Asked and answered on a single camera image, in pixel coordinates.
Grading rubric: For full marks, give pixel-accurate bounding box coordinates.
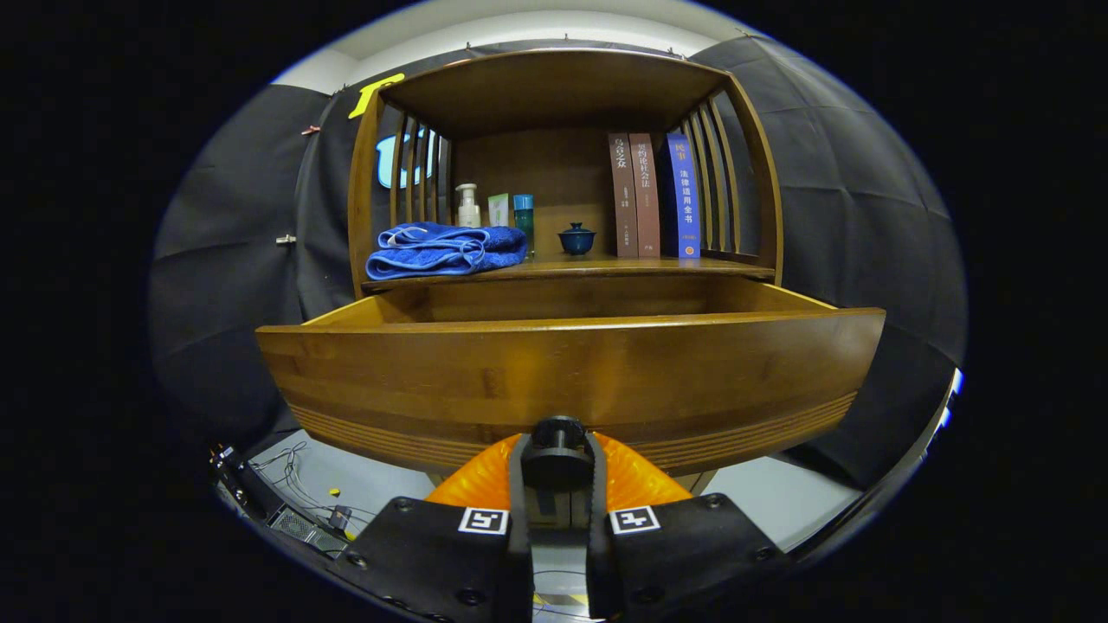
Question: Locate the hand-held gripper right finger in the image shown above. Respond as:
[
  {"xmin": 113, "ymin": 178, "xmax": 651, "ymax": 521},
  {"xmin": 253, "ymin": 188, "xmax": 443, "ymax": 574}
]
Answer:
[{"xmin": 584, "ymin": 431, "xmax": 793, "ymax": 623}]

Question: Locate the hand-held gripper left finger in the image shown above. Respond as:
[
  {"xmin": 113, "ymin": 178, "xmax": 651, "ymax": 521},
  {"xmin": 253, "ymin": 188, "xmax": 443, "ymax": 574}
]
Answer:
[{"xmin": 333, "ymin": 433, "xmax": 533, "ymax": 623}]

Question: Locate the black round drawer knob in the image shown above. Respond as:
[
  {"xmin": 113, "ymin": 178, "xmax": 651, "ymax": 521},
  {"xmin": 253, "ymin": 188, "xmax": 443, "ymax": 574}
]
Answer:
[{"xmin": 521, "ymin": 415, "xmax": 596, "ymax": 492}]

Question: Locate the brown wooden drawer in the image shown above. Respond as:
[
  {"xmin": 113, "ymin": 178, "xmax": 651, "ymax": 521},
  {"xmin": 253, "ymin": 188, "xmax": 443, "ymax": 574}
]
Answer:
[{"xmin": 255, "ymin": 277, "xmax": 886, "ymax": 477}]

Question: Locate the wooden countertop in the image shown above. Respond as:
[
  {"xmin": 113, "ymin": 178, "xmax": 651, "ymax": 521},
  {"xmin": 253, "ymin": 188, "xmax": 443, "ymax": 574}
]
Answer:
[{"xmin": 362, "ymin": 254, "xmax": 776, "ymax": 291}]

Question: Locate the brown wooden cabinet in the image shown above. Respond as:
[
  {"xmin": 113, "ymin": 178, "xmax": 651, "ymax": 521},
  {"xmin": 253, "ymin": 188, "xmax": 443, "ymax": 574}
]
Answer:
[{"xmin": 346, "ymin": 48, "xmax": 784, "ymax": 498}]

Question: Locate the grey metal electronics box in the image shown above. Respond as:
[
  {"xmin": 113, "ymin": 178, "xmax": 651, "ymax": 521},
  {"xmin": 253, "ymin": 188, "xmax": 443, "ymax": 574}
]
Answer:
[{"xmin": 267, "ymin": 504, "xmax": 351, "ymax": 556}]

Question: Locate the blue folded towel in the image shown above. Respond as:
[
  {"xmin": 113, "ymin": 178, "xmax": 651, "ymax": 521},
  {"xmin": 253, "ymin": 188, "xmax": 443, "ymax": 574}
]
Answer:
[{"xmin": 365, "ymin": 222, "xmax": 529, "ymax": 281}]

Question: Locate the teal capped bottle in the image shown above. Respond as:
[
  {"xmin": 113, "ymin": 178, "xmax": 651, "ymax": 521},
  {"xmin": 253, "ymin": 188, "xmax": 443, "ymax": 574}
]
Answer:
[{"xmin": 512, "ymin": 194, "xmax": 536, "ymax": 256}]

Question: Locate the dark brown book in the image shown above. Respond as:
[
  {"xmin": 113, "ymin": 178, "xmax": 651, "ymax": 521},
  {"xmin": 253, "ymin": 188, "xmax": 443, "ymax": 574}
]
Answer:
[{"xmin": 608, "ymin": 132, "xmax": 640, "ymax": 259}]

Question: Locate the reddish brown book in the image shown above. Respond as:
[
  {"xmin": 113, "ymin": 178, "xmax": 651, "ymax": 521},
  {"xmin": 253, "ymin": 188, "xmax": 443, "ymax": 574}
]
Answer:
[{"xmin": 628, "ymin": 132, "xmax": 661, "ymax": 258}]

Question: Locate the blue book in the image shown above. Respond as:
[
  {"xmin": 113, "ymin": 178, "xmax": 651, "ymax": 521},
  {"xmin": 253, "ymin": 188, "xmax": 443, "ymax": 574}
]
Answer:
[{"xmin": 662, "ymin": 132, "xmax": 701, "ymax": 260}]

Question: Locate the white floor appliance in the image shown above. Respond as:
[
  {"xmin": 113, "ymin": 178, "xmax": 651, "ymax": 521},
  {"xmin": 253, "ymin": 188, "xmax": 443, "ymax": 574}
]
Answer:
[{"xmin": 939, "ymin": 370, "xmax": 963, "ymax": 434}]

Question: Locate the thin white floor cable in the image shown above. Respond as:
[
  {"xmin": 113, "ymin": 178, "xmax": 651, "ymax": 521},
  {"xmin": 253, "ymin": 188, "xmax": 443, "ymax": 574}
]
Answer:
[{"xmin": 251, "ymin": 441, "xmax": 382, "ymax": 529}]

